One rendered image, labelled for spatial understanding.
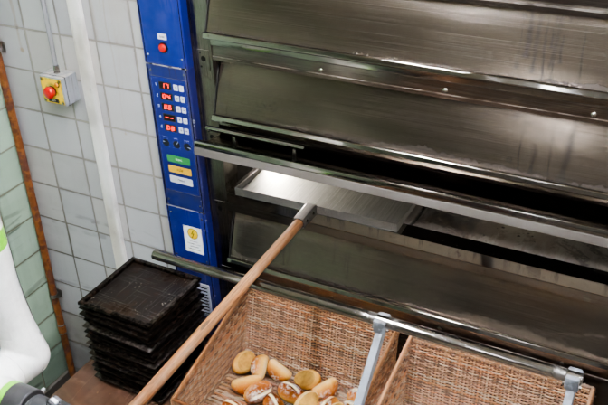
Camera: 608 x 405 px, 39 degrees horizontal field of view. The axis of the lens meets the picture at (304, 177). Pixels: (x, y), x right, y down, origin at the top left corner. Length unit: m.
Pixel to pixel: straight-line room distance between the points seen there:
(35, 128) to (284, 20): 1.18
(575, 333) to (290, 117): 0.99
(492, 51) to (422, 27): 0.19
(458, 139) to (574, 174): 0.31
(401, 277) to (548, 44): 0.87
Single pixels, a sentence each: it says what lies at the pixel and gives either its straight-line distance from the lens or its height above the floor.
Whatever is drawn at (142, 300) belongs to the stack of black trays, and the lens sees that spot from 2.82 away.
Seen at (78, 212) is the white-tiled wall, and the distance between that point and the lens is 3.28.
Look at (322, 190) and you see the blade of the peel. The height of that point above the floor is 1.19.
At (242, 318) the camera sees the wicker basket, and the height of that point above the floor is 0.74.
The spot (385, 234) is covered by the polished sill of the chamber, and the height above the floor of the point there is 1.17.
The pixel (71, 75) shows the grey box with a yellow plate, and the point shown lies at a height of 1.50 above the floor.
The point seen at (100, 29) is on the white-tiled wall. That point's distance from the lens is 2.80.
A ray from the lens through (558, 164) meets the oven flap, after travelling 2.24.
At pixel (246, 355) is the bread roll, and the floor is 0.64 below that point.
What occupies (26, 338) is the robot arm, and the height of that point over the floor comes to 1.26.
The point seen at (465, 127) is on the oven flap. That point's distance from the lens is 2.29.
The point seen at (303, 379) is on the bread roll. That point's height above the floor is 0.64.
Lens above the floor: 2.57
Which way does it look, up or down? 30 degrees down
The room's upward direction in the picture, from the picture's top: 3 degrees counter-clockwise
